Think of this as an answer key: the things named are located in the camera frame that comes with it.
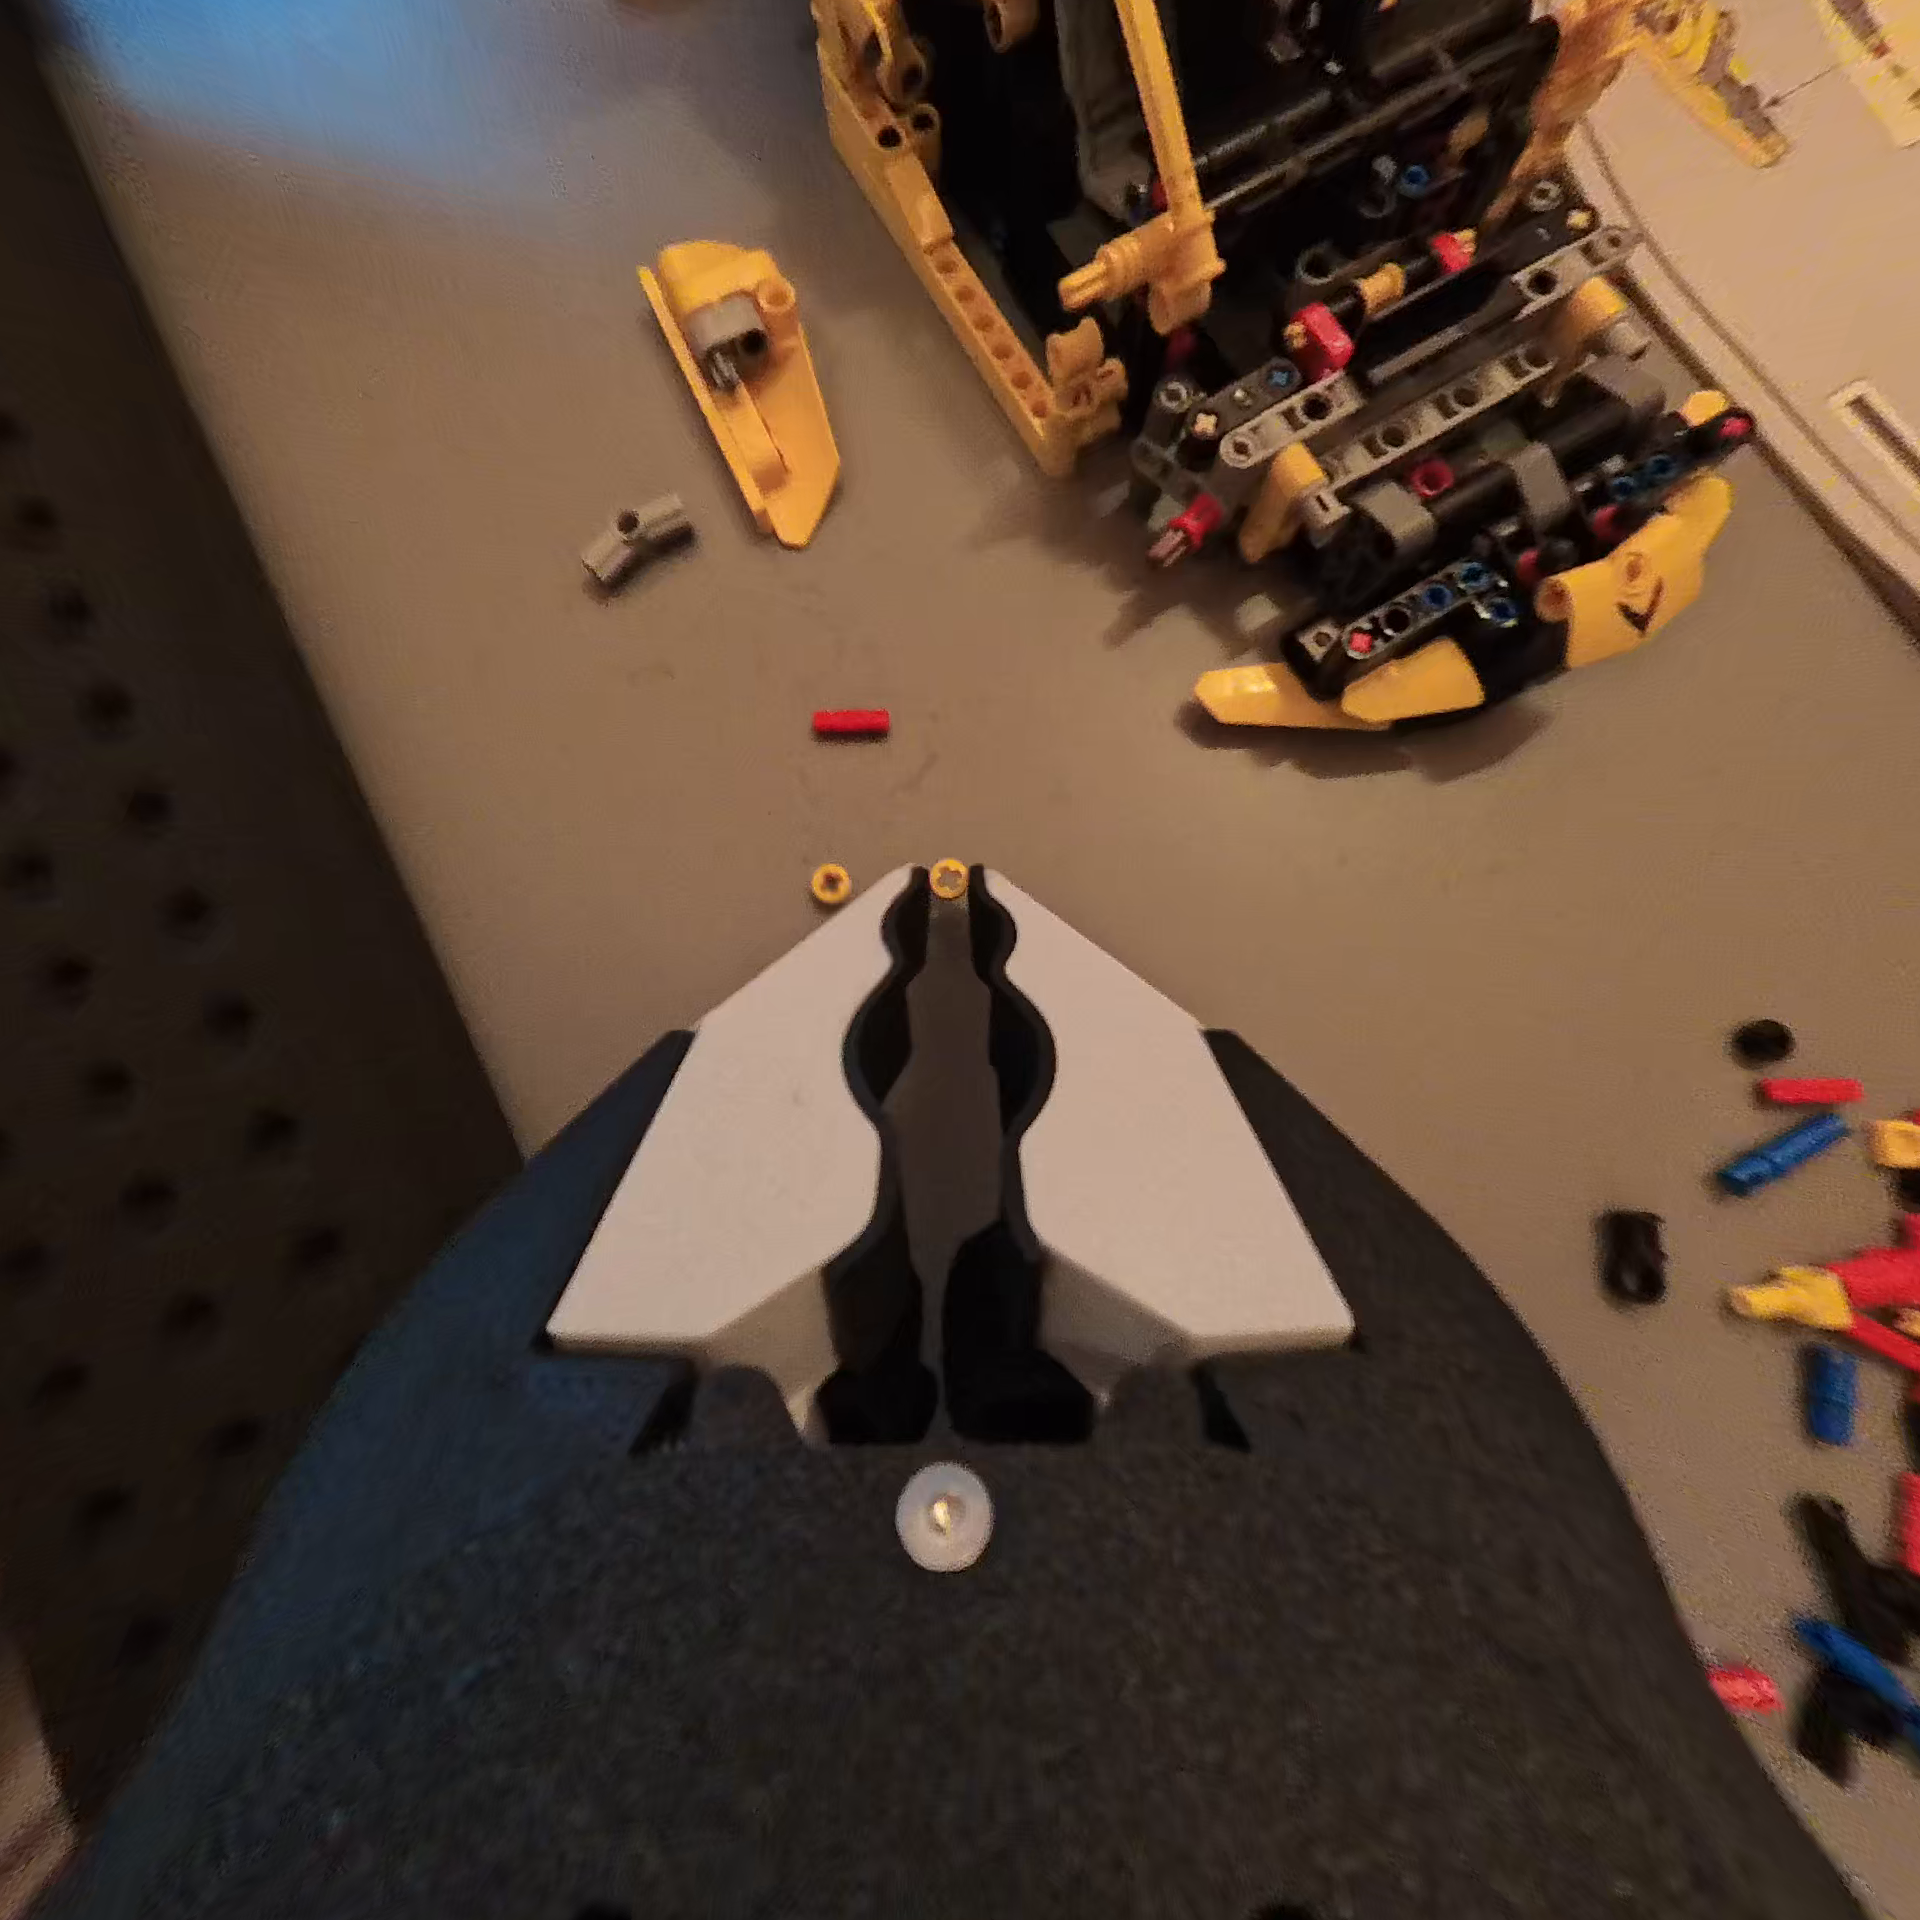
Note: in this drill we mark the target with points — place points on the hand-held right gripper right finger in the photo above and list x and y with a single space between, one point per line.
1155 1185

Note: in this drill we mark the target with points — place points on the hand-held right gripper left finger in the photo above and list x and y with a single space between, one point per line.
750 1185

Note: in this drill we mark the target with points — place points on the pile of small connector pins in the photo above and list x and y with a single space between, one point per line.
1861 1276

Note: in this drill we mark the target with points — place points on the yellow brick car model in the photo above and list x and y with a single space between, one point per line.
1349 376

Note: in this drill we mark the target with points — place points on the grey desk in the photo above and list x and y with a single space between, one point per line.
1051 780

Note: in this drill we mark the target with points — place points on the red axle pin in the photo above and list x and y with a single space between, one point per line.
852 724

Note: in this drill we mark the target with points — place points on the black round bush piece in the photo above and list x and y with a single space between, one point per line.
1761 1040

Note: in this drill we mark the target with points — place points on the grey angled connector piece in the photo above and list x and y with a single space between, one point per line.
638 541

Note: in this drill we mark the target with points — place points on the yellow panel brick piece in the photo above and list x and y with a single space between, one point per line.
750 376

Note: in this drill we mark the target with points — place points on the open instruction booklet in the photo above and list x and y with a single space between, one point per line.
1771 271

